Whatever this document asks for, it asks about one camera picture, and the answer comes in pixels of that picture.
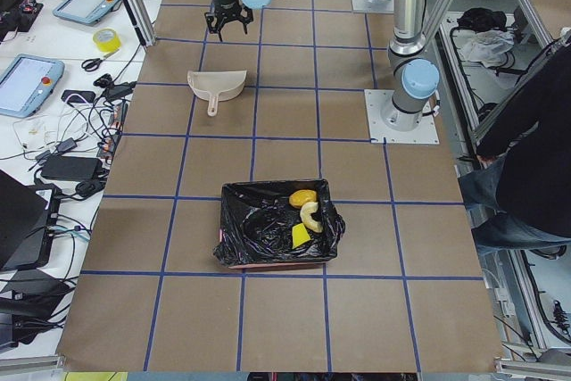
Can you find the blue teach pendant near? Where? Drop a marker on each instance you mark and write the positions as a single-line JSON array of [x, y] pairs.
[[27, 82]]

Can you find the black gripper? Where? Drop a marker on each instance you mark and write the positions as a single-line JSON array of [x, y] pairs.
[[226, 4]]

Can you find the yellow tape roll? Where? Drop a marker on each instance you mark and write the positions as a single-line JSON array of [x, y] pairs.
[[106, 40]]

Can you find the beige plastic dustpan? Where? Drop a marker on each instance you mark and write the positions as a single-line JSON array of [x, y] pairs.
[[214, 87]]

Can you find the black power adapter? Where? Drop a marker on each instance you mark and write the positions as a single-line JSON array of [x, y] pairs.
[[71, 168]]

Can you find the person in dark clothes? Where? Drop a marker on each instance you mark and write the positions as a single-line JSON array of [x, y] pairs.
[[527, 181]]

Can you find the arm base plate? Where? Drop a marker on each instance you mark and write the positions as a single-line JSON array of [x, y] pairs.
[[388, 125], [373, 6]]

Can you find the blue teach pendant far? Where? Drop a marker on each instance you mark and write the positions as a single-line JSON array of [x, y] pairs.
[[87, 12]]

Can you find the crumpled white cloth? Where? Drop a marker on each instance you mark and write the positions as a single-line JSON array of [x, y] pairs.
[[489, 48]]

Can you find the black laptop computer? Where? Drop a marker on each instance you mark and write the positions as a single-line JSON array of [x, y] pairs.
[[27, 215]]

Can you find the orange toy potato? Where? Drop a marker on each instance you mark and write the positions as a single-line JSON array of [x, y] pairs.
[[300, 197]]

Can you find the blue teach pendant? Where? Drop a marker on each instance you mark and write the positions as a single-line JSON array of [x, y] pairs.
[[27, 82], [87, 12]]

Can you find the yellow green sponge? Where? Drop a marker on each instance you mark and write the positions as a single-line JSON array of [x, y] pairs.
[[300, 235]]

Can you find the black handled scissors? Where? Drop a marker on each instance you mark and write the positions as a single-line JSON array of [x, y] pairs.
[[93, 64]]

